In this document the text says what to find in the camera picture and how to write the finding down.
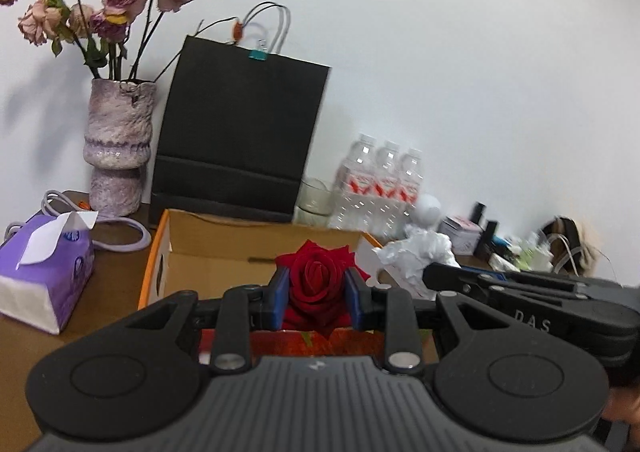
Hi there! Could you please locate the right water bottle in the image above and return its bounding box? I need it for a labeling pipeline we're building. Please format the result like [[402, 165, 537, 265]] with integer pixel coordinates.
[[396, 149, 423, 230]]

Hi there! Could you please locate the water bottle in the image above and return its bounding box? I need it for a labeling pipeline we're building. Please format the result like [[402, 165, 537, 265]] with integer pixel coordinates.
[[362, 141, 399, 238], [396, 149, 423, 230], [329, 134, 375, 232]]

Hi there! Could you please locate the purple ceramic vase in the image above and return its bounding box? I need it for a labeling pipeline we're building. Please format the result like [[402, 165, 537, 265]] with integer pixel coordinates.
[[84, 79, 156, 217]]

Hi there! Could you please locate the tall black tube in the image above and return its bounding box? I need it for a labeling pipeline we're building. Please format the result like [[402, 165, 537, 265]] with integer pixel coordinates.
[[474, 220, 498, 260]]

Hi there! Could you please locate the black paper bag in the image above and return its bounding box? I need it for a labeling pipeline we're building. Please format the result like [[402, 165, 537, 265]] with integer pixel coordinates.
[[149, 35, 330, 224]]

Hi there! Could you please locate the small tin box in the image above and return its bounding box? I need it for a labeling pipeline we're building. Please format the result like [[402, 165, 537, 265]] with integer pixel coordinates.
[[437, 216, 483, 256]]

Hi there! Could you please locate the dried rose bouquet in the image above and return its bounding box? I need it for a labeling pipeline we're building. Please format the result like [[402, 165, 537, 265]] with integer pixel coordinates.
[[1, 0, 194, 82]]

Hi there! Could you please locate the teal binder clip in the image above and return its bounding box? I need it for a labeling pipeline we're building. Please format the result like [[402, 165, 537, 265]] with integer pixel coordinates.
[[250, 47, 269, 61]]

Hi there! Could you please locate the purple tissue pack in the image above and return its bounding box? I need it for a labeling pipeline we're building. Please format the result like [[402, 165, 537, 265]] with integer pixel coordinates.
[[0, 212, 98, 335]]

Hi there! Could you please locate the left water bottle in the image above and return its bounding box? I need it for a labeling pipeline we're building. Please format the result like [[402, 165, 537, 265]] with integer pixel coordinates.
[[329, 134, 375, 232]]

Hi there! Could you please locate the person hand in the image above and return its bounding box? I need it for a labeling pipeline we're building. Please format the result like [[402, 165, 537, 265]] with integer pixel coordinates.
[[602, 386, 640, 426]]

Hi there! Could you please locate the red cardboard box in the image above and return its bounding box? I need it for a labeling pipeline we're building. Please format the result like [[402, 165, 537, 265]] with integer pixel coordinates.
[[139, 210, 435, 365]]

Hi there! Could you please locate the white tissue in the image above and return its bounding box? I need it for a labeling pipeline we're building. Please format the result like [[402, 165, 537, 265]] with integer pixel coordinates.
[[373, 226, 460, 300]]

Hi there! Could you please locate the white astronaut figure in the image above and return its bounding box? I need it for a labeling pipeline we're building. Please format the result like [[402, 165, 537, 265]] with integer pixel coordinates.
[[411, 194, 442, 229]]

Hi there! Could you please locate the middle water bottle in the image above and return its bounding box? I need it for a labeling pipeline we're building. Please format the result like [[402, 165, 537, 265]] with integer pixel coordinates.
[[362, 141, 399, 238]]

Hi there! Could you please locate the purple cable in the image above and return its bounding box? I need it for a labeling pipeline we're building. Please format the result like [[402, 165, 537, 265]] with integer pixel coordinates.
[[4, 188, 153, 254]]

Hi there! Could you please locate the glass cup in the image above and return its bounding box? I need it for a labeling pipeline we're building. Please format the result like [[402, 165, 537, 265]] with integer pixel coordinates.
[[293, 177, 333, 228]]

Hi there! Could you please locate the red rose flower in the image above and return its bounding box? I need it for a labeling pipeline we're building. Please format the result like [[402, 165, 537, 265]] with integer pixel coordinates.
[[276, 240, 370, 336]]

